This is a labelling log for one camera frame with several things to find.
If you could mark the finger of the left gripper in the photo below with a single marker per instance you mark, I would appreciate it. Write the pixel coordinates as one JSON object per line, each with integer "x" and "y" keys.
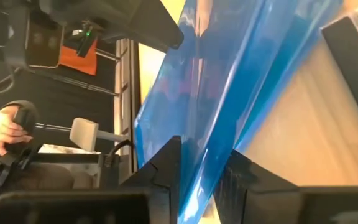
{"x": 141, "y": 28}

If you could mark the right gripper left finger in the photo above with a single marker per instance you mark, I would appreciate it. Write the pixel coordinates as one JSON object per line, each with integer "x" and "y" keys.
{"x": 163, "y": 174}

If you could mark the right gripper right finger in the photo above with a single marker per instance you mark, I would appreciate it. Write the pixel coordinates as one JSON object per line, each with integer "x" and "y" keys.
{"x": 259, "y": 193}

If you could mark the black jewel case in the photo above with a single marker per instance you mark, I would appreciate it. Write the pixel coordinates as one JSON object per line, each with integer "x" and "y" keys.
{"x": 353, "y": 77}

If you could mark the black device with tan panel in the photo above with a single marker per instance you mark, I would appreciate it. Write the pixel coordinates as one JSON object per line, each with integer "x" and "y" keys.
{"x": 42, "y": 40}

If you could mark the black clamp with green light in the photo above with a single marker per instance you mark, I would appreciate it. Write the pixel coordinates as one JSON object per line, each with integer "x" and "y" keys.
{"x": 84, "y": 43}

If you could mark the orange cloth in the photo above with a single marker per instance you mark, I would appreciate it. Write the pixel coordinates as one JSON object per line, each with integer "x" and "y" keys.
{"x": 79, "y": 62}

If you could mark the white block on rod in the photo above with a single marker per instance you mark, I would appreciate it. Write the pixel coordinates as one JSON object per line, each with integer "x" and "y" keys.
{"x": 84, "y": 133}

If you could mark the person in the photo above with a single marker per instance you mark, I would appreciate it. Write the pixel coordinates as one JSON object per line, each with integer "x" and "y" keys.
{"x": 48, "y": 177}

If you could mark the person's hand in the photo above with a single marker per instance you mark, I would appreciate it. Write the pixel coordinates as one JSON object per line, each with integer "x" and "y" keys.
{"x": 6, "y": 130}

